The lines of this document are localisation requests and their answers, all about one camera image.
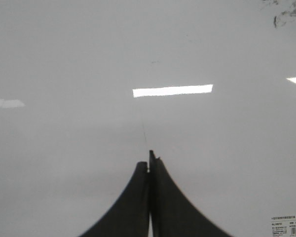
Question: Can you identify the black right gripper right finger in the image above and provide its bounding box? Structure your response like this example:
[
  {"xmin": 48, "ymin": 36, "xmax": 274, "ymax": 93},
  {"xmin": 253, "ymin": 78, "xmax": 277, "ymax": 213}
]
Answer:
[{"xmin": 149, "ymin": 150, "xmax": 230, "ymax": 237}]

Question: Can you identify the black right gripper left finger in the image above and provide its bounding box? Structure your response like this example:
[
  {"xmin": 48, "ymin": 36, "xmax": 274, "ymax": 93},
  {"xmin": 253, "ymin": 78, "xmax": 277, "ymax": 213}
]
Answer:
[{"xmin": 81, "ymin": 161, "xmax": 149, "ymax": 237}]

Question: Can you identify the white whiteboard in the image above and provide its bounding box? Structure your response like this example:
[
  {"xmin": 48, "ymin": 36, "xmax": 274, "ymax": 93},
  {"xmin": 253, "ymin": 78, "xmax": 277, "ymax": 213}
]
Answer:
[{"xmin": 0, "ymin": 0, "xmax": 296, "ymax": 237}]

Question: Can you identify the white barcode label sticker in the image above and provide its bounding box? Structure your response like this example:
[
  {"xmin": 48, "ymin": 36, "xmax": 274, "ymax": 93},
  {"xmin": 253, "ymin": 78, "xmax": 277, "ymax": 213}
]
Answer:
[{"xmin": 271, "ymin": 215, "xmax": 296, "ymax": 237}]

